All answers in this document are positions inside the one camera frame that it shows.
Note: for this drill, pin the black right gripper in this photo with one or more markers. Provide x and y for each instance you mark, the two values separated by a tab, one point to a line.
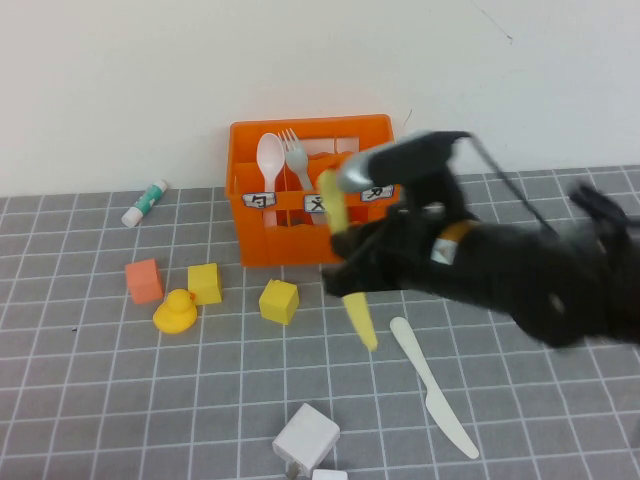
430	250

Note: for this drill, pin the yellow plastic knife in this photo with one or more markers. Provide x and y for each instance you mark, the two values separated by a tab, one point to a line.
360	320

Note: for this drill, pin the grey plastic fork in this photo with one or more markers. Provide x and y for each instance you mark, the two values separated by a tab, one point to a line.
298	160

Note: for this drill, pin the pale pink plastic spoon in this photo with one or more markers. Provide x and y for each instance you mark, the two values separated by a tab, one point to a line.
270	152

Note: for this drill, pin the white plastic knife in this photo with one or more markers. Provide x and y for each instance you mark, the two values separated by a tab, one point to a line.
440	405

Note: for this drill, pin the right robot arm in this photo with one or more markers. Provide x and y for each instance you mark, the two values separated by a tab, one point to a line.
550	290

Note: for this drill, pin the orange plastic cutlery holder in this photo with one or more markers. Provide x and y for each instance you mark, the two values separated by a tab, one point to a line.
280	245

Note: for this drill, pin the paper label knife character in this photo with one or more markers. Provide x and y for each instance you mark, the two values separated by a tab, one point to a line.
382	192

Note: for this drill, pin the paper label fork character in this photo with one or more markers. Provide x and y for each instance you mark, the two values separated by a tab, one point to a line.
316	203

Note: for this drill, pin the yellow foam cube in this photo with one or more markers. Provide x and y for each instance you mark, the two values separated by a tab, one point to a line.
279	302
205	284

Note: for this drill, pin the paper label spoon character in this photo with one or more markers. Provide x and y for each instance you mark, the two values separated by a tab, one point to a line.
259	201

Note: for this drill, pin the white charger adapter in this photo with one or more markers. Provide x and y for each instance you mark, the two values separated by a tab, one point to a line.
305	437

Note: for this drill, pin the grey grid table mat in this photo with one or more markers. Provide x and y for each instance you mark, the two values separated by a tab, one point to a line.
500	400

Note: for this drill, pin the yellow rubber duck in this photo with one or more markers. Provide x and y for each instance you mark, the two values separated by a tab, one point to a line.
174	317

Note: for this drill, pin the small white block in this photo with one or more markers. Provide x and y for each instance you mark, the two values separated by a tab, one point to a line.
330	475

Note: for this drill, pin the salmon orange foam cube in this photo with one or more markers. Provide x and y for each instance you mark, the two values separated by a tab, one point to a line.
145	282

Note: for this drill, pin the white green glue stick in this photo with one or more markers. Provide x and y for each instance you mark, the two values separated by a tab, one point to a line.
142	205

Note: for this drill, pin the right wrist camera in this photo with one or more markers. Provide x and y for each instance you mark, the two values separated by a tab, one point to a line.
405	157

